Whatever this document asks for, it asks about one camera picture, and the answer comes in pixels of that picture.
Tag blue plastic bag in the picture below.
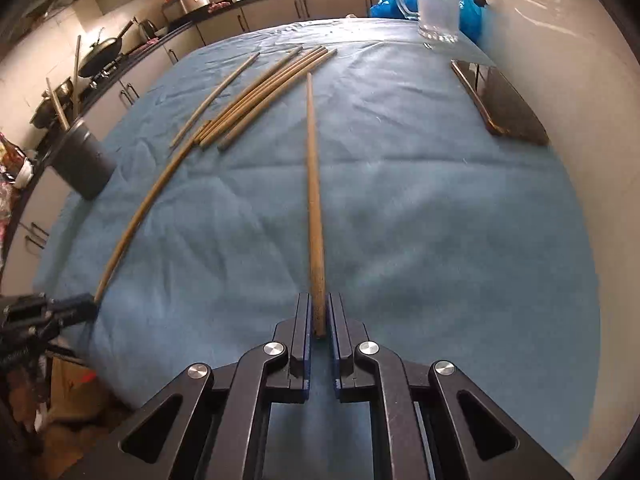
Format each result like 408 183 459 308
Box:
369 0 486 41

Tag blue tablecloth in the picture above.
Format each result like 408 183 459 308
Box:
32 16 601 466

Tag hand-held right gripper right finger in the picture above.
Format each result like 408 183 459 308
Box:
327 292 576 480

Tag wooden spatula handle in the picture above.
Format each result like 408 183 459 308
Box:
46 78 70 131

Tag cardboard box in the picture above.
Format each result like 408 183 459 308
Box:
50 355 111 411

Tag glass bottles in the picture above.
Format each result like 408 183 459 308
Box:
0 132 36 191

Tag long brown wooden chopstick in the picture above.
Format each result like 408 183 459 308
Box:
93 120 212 305

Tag thick brown wooden chopstick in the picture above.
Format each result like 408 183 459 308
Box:
305 72 327 338

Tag dark grey chopstick holder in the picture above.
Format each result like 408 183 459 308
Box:
56 117 118 201

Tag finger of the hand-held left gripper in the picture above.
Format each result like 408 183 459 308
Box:
45 296 97 331

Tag black wok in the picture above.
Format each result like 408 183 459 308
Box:
77 20 136 78

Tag clear glass mug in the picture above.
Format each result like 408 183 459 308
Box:
394 0 461 43

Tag black pot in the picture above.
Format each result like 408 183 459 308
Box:
30 87 76 128

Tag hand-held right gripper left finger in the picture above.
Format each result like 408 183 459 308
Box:
60 292 313 480

